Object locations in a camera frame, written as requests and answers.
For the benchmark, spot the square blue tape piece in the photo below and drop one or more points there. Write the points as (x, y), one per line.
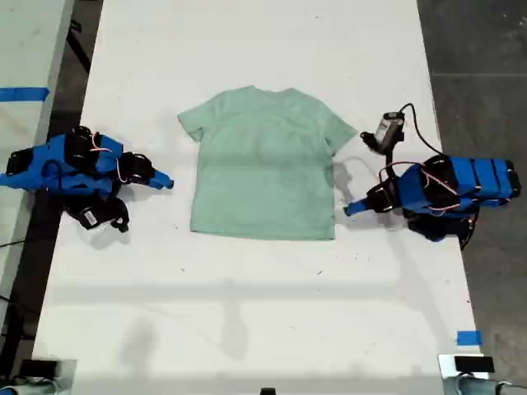
(469, 338)

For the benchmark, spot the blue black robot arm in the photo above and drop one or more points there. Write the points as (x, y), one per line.
(473, 177)
(62, 164)

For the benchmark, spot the white metal plate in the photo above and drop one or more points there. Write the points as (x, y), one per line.
(445, 366)

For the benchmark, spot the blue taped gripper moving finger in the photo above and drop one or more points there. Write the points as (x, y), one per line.
(362, 209)
(158, 186)

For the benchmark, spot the pale green T-shirt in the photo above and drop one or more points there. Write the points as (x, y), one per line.
(263, 173)

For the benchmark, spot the small black box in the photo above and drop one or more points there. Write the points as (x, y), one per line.
(39, 367)
(473, 364)

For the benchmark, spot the black camera box silver face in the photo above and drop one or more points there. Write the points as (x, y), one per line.
(389, 127)

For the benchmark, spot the long blue tape strip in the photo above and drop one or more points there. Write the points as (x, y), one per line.
(22, 94)

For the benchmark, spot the black camera box white label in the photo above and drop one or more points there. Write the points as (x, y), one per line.
(88, 218)

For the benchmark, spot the black stand leg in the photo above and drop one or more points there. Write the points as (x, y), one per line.
(80, 45)

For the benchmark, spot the small black knob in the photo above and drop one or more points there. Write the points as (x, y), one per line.
(267, 391)

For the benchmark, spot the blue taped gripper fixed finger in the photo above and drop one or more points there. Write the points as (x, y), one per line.
(357, 204)
(161, 177)

